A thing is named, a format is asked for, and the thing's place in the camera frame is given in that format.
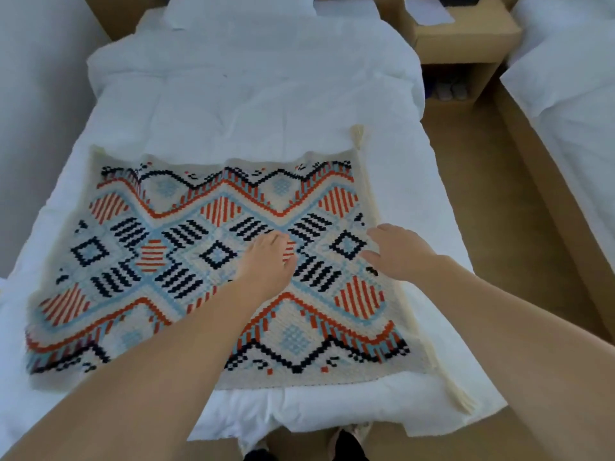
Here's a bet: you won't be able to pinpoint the person's left hand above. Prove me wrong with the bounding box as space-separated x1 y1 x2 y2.
235 230 299 315

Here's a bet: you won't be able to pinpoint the person's right hand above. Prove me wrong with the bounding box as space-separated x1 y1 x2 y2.
360 223 450 284

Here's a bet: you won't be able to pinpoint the patterned woven blanket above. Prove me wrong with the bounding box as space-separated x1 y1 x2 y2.
24 124 479 414

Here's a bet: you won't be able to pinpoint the person's left forearm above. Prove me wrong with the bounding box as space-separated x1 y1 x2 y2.
0 282 284 461

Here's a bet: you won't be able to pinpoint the person's right forearm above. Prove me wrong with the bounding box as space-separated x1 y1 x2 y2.
413 256 615 461

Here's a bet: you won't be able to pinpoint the person's beige left shoe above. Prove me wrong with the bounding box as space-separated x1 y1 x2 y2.
238 434 270 461

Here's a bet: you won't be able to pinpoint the person's beige shoe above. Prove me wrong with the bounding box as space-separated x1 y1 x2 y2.
328 423 373 449
238 434 270 461

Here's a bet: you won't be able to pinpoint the person's beige right shoe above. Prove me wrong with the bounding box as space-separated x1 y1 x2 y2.
328 423 373 449

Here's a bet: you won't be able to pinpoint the person's black trousers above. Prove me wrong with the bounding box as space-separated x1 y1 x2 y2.
243 429 368 461

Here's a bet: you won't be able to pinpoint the near bed white duvet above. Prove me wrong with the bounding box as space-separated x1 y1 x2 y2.
0 0 508 442

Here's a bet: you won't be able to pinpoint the wooden nightstand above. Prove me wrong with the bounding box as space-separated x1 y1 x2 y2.
396 0 523 109

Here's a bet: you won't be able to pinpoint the white paper card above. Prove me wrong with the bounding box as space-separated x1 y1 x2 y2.
403 0 455 27

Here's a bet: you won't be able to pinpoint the white pillow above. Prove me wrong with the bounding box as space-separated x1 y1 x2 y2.
163 0 318 29

